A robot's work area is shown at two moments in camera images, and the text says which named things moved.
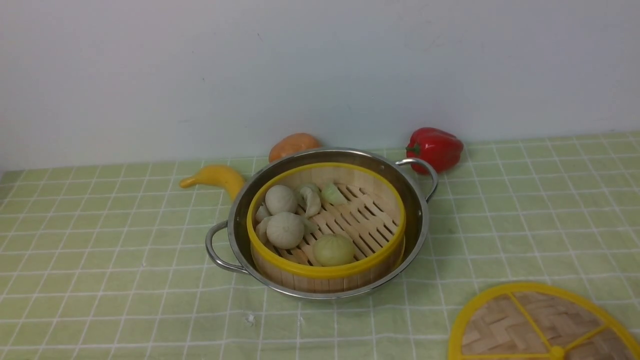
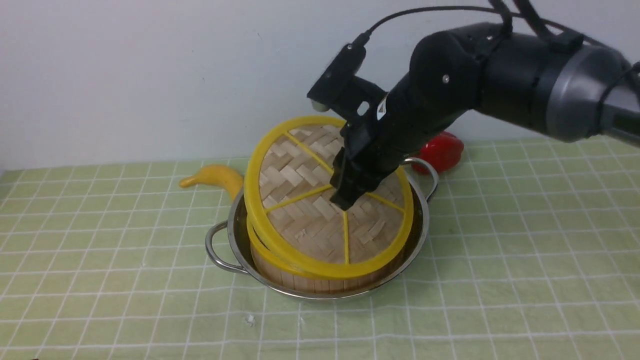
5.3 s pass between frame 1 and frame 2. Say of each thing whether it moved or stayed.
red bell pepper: stayed
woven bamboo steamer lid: moved
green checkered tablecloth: stayed
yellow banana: stayed
